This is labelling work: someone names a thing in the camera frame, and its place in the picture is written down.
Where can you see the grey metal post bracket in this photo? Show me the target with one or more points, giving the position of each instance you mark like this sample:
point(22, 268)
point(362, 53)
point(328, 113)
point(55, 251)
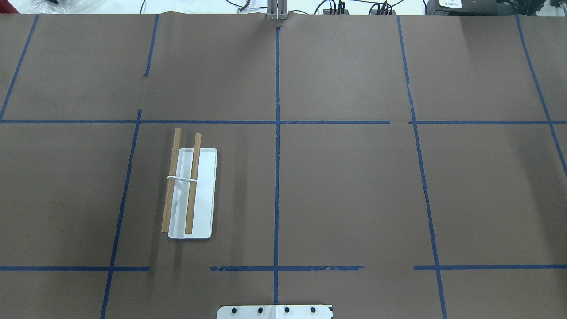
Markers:
point(277, 10)

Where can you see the left wooden rack rod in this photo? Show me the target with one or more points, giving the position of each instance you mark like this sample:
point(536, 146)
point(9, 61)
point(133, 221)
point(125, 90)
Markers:
point(171, 180)

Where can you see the white metal rack crossbar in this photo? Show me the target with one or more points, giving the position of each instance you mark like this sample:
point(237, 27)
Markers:
point(181, 179)

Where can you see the black power strip right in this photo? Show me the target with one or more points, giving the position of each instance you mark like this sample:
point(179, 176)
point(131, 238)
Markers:
point(381, 9)

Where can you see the wooden rack rod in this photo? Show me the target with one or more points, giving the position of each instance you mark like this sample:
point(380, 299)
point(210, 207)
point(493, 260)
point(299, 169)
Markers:
point(171, 180)
point(193, 184)

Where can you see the white rack base tray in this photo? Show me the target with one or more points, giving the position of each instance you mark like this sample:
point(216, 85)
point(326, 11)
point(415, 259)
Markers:
point(204, 207)

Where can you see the black power strip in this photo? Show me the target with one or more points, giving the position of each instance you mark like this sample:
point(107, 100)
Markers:
point(336, 7)
point(381, 9)

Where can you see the clear plastic bag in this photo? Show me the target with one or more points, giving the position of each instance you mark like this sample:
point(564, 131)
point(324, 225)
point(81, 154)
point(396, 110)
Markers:
point(65, 6)

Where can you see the black power strip left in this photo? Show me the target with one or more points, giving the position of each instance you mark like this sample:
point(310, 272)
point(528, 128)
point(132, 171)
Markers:
point(336, 7)

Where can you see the right wooden rack rod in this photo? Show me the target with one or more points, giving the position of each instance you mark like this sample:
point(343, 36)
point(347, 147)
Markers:
point(193, 184)

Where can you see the black box with label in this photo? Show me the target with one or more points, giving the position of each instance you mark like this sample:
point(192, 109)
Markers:
point(483, 7)

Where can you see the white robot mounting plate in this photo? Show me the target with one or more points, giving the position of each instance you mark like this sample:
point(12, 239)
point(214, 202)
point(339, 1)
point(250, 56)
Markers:
point(302, 311)

